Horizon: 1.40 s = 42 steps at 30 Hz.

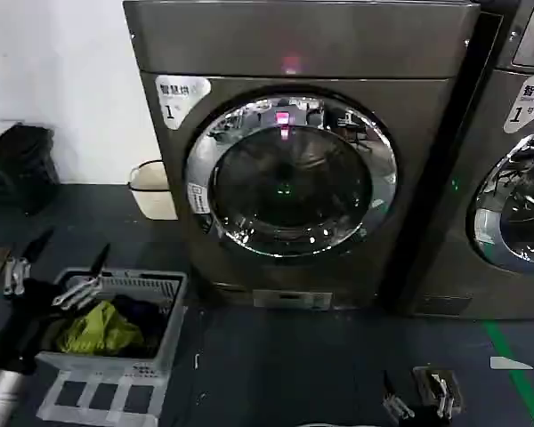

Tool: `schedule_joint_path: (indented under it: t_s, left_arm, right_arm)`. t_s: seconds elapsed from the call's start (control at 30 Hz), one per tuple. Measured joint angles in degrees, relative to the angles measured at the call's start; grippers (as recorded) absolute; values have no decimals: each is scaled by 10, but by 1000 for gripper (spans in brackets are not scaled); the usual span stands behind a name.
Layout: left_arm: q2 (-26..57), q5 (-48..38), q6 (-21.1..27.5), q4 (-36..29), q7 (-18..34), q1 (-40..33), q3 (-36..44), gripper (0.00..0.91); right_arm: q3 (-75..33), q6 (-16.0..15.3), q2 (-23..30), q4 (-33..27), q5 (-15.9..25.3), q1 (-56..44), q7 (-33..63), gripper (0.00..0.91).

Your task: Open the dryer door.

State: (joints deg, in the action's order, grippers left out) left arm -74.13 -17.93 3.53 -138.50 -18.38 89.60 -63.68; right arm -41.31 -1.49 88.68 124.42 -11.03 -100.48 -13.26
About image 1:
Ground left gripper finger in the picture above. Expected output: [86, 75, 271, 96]
[3, 228, 55, 298]
[50, 243, 112, 311]

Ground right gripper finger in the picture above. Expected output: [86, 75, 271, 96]
[381, 370, 416, 420]
[412, 366, 465, 418]

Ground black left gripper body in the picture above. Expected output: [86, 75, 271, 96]
[0, 278, 69, 375]

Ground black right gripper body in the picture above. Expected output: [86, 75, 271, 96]
[399, 403, 447, 427]

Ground yellow-green garment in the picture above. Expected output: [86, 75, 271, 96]
[54, 301, 145, 357]

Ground dark navy garment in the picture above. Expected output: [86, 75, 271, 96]
[109, 292, 175, 359]

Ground white floor tape piece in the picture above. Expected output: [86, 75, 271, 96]
[489, 356, 534, 372]

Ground green floor tape line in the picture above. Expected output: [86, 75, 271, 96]
[481, 321, 534, 427]

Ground grey plastic laundry basket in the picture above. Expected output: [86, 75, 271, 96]
[35, 266, 189, 374]

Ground black stacked plastic crates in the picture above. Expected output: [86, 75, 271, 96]
[0, 124, 61, 215]

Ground white plastic bucket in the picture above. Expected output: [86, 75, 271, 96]
[126, 160, 180, 221]

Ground round glass dryer door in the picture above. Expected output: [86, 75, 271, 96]
[471, 125, 534, 275]
[184, 86, 400, 259]

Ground white number label sticker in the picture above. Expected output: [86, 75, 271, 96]
[503, 75, 534, 135]
[154, 75, 213, 132]

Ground grey front-load dryer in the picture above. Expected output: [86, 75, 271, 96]
[123, 0, 481, 311]
[408, 0, 534, 319]

